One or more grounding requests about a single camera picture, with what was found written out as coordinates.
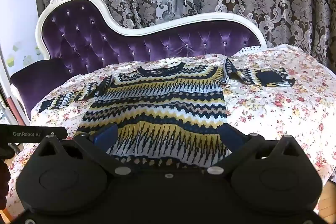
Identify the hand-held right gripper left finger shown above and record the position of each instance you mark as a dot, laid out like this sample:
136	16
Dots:
106	138

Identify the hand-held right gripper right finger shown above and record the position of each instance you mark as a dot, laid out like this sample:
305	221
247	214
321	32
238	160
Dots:
232	138

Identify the yellow navy patterned knit sweater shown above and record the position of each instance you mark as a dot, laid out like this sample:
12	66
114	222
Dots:
160	108

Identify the floral printed blanket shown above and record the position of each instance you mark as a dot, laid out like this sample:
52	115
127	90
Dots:
275	108

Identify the white lace cloth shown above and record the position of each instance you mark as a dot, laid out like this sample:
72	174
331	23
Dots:
252	48

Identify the purple tufted headboard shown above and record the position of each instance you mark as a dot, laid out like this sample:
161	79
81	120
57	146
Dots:
86	37

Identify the green wall sticker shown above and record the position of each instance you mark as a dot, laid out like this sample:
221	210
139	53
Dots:
16	47
10	61
26	60

